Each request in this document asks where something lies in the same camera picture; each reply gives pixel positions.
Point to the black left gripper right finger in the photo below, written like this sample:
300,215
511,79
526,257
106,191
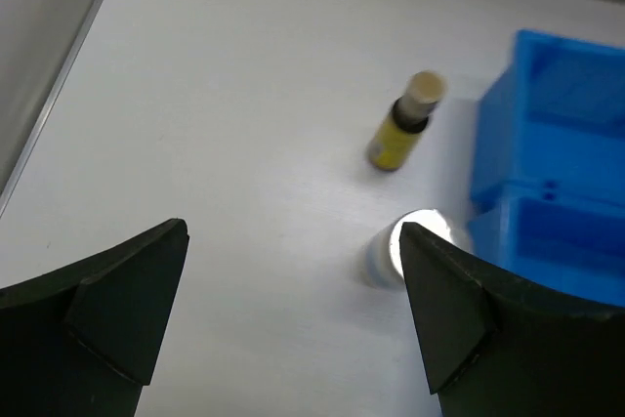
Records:
496,344

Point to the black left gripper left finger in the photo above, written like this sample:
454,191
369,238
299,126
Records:
84,340

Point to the white jar silver lid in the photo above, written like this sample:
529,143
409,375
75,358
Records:
382,266

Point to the yellow bottle with cork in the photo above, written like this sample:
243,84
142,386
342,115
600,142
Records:
406,121

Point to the blue plastic compartment bin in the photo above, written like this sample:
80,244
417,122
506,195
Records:
548,171

